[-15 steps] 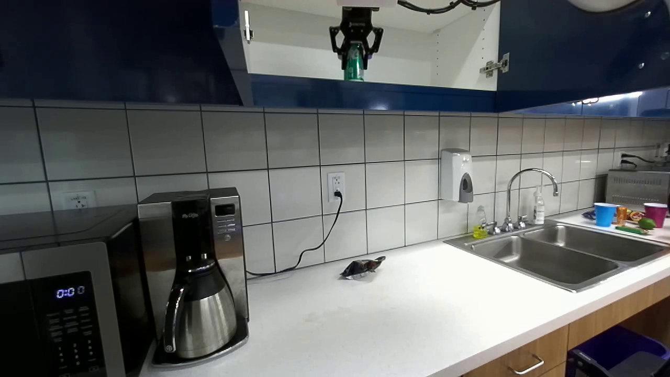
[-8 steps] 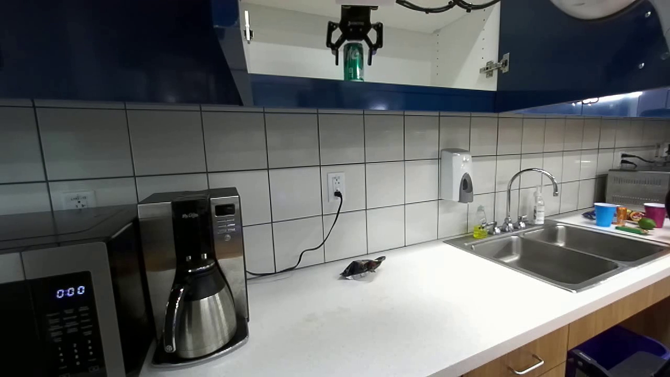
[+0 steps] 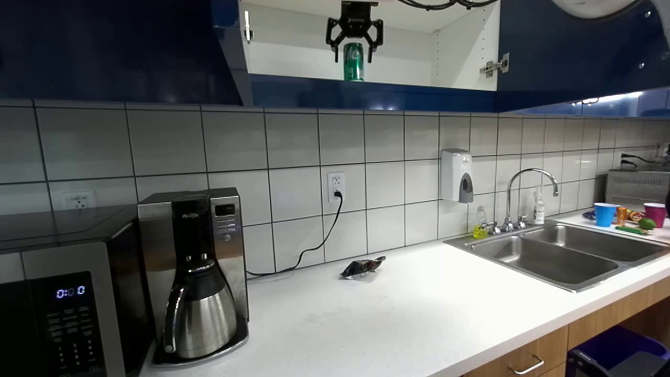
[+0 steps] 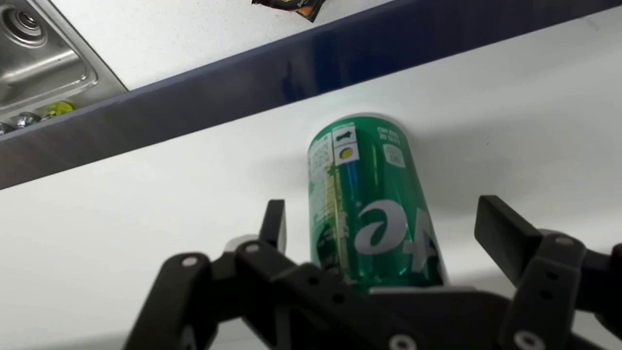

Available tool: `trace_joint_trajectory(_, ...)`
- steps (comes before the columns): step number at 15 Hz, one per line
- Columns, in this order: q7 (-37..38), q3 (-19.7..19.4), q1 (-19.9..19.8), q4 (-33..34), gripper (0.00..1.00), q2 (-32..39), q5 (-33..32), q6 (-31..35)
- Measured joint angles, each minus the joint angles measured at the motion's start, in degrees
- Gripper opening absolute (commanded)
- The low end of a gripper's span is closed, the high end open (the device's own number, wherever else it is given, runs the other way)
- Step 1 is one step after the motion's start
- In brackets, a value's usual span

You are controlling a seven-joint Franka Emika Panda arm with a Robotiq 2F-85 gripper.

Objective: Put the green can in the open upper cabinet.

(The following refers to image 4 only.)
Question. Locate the dark snack packet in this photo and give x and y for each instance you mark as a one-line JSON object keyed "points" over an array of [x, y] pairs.
{"points": [[292, 7]]}

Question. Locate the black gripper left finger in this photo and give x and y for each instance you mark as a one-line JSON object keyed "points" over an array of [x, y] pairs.
{"points": [[259, 293]]}

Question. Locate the stainless steel double sink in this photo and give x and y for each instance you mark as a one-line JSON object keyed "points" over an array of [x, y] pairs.
{"points": [[39, 59]]}

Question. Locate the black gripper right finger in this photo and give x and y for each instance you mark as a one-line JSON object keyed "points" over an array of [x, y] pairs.
{"points": [[551, 279]]}

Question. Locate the green soda can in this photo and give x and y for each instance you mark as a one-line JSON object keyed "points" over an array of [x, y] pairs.
{"points": [[370, 195]]}

